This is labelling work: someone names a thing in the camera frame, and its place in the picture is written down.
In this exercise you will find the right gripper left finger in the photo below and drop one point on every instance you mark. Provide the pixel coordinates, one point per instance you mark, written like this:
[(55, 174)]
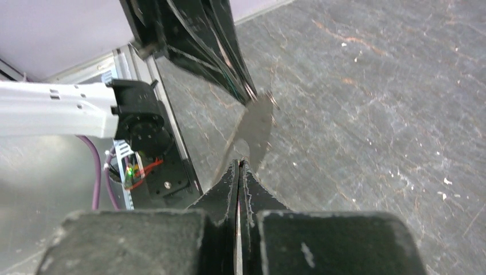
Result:
[(200, 239)]

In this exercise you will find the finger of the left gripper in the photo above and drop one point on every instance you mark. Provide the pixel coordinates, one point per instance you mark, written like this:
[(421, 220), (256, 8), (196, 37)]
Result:
[(182, 32), (220, 15)]

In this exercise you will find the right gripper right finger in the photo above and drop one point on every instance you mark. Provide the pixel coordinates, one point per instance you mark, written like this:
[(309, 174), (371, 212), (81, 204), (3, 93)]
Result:
[(277, 240)]

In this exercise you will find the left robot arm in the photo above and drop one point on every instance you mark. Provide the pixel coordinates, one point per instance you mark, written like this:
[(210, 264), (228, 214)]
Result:
[(196, 36)]

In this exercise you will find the left base circuit board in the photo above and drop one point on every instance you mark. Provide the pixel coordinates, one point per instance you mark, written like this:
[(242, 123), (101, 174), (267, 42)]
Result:
[(134, 176)]

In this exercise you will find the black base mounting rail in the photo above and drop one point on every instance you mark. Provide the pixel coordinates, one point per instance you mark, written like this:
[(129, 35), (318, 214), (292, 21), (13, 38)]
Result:
[(174, 183)]

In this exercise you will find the aluminium frame rail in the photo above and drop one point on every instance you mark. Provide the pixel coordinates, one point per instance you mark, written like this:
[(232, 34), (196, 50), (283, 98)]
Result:
[(133, 64)]

